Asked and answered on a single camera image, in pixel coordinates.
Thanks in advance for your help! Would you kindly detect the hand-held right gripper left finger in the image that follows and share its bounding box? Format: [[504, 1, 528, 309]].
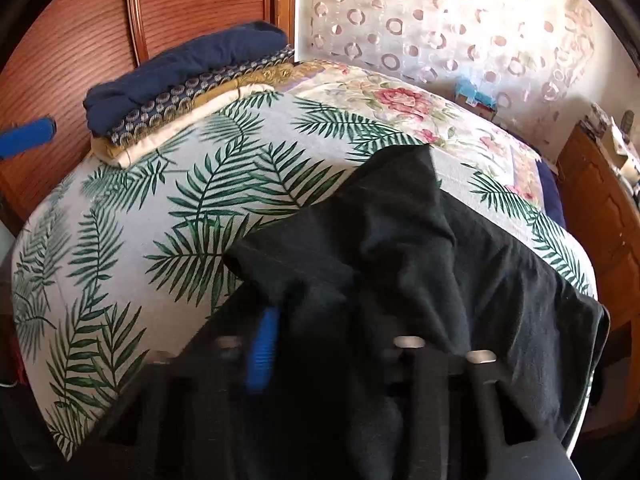
[[75, 307, 281, 480]]

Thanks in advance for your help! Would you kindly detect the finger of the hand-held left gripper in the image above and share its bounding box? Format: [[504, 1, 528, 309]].
[[0, 117, 57, 158]]

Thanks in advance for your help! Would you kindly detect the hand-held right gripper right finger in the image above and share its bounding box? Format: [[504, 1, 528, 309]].
[[392, 335, 576, 480]]

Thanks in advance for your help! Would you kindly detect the black printed t-shirt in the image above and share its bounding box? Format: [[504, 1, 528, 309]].
[[222, 145, 611, 480]]

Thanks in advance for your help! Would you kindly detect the wooden headboard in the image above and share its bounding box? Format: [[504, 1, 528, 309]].
[[0, 0, 298, 221]]

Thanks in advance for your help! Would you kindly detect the folded yellow cream cloth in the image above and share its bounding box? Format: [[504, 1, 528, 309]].
[[90, 62, 301, 168]]

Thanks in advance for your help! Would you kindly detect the palm leaf bed sheet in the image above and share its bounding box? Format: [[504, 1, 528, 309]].
[[10, 87, 598, 461]]

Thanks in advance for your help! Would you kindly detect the folded navy medallion-patterned cloth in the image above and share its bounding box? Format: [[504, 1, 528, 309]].
[[102, 45, 296, 143]]

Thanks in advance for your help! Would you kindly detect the dark navy blanket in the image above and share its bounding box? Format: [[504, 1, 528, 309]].
[[537, 162, 568, 231]]

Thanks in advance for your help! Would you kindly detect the wooden cabinet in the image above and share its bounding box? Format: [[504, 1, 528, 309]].
[[555, 122, 640, 441]]

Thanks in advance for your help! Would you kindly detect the floral quilt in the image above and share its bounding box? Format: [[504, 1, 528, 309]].
[[287, 59, 543, 201]]

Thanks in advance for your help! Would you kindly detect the box with blue plastic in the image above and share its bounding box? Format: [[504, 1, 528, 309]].
[[452, 77, 498, 121]]

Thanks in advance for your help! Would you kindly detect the open cardboard box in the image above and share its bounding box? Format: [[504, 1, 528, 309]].
[[597, 130, 640, 181]]

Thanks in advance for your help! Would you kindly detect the circle-patterned sheer curtain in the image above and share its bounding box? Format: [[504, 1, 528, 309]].
[[295, 0, 601, 136]]

